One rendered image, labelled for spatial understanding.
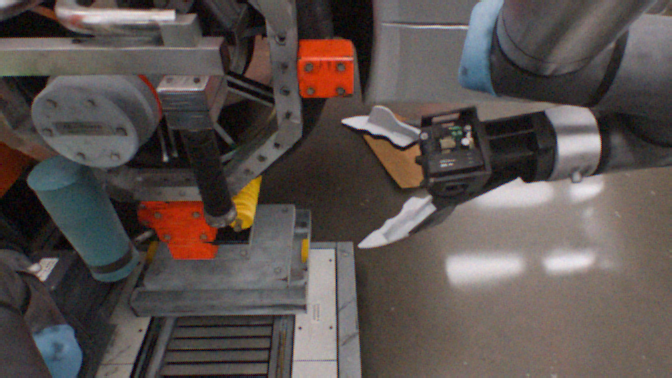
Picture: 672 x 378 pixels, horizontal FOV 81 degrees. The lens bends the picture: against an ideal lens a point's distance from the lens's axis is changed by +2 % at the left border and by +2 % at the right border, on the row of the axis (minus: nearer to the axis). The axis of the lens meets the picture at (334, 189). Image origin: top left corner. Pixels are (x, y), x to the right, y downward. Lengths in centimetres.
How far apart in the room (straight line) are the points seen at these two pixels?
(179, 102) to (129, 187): 46
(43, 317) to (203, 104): 24
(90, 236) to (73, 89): 31
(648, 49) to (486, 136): 13
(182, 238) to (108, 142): 38
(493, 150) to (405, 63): 38
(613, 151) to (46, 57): 56
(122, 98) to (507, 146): 47
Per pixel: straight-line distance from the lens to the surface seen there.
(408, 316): 133
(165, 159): 93
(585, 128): 44
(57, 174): 76
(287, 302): 116
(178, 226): 91
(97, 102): 58
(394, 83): 77
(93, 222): 80
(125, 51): 47
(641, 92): 38
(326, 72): 64
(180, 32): 44
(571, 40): 28
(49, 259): 110
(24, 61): 53
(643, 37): 37
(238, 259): 118
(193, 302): 121
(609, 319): 157
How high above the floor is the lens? 114
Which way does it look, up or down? 42 degrees down
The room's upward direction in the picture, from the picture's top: straight up
